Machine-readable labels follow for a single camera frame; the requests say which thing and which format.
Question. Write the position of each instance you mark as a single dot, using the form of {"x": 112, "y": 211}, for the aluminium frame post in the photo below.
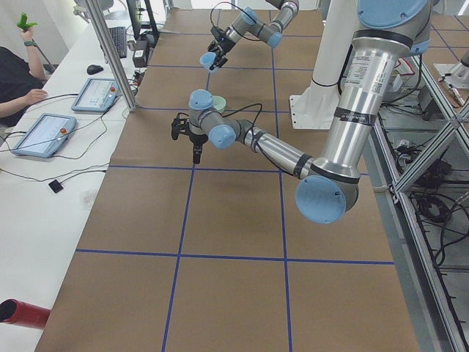
{"x": 107, "y": 44}

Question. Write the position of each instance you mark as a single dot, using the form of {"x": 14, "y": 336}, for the teach pendant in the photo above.
{"x": 96, "y": 96}
{"x": 46, "y": 136}

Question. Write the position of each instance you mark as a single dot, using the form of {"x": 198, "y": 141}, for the near teach pendant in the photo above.
{"x": 46, "y": 136}

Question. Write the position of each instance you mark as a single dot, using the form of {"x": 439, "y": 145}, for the small black square device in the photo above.
{"x": 55, "y": 186}

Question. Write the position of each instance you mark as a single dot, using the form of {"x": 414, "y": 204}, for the green toy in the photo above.
{"x": 24, "y": 23}

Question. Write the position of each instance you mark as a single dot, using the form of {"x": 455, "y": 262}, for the black box white label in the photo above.
{"x": 141, "y": 54}

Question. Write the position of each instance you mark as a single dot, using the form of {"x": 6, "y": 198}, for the green bowl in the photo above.
{"x": 219, "y": 103}

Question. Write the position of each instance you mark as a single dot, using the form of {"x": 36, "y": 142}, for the black monitor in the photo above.
{"x": 136, "y": 11}

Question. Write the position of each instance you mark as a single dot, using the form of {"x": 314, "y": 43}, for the seated person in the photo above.
{"x": 21, "y": 81}

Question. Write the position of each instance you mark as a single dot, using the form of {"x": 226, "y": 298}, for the black computer mouse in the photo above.
{"x": 94, "y": 69}

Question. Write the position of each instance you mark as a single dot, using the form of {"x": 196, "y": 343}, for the black keyboard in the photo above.
{"x": 119, "y": 39}

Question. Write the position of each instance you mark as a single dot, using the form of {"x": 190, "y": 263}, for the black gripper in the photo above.
{"x": 197, "y": 138}
{"x": 220, "y": 47}

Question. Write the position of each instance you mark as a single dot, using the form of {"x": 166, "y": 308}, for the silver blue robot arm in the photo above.
{"x": 246, "y": 22}
{"x": 360, "y": 46}

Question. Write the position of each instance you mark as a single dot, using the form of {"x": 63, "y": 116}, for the white pedestal column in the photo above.
{"x": 313, "y": 110}

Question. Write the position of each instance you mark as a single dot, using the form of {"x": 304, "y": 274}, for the red cylinder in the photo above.
{"x": 23, "y": 314}

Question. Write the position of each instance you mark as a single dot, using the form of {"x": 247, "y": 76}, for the far teach pendant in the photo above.
{"x": 96, "y": 96}

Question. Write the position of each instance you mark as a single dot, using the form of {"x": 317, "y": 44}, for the blue cup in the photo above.
{"x": 207, "y": 61}

